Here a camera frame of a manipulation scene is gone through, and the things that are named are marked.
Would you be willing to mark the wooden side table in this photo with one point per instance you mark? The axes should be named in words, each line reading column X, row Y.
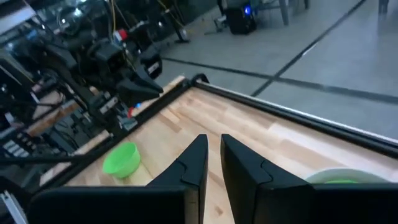
column 53, row 116

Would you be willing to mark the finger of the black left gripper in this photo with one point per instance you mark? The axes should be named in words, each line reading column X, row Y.
column 147, row 81
column 133, row 93

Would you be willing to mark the white ribbed bowl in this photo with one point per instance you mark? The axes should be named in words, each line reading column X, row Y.
column 345, row 172

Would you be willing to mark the grey metal desk frame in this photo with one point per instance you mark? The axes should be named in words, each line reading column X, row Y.
column 284, row 12

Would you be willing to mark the black desk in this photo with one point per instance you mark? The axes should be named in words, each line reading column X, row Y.
column 176, row 25

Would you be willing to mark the silver aluminium bracket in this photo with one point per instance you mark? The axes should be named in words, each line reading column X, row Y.
column 14, row 208

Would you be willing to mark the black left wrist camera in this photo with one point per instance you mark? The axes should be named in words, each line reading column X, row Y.
column 107, row 57

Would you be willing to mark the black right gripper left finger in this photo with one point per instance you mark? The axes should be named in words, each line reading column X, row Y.
column 194, row 165

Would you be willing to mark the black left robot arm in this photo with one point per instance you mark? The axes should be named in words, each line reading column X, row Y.
column 77, row 87

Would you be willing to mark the black aluminium table frame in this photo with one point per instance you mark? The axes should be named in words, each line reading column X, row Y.
column 311, row 123

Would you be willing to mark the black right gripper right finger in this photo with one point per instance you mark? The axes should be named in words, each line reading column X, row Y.
column 245, row 177

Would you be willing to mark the black computer tower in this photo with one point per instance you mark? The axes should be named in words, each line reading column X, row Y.
column 239, row 21

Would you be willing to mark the red and white box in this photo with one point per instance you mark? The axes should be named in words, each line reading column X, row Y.
column 122, row 34

